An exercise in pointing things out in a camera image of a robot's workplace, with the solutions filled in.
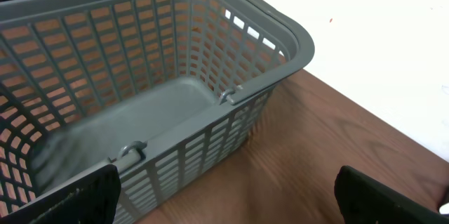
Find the grey plastic basket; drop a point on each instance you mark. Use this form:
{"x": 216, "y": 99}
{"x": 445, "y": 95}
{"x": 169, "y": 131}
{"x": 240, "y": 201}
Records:
{"x": 158, "y": 90}

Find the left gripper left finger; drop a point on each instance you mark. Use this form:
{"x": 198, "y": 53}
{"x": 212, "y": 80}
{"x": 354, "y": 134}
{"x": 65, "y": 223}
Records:
{"x": 90, "y": 198}

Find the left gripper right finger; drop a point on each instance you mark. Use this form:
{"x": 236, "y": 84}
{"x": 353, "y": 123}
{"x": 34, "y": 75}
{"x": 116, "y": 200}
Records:
{"x": 364, "y": 200}

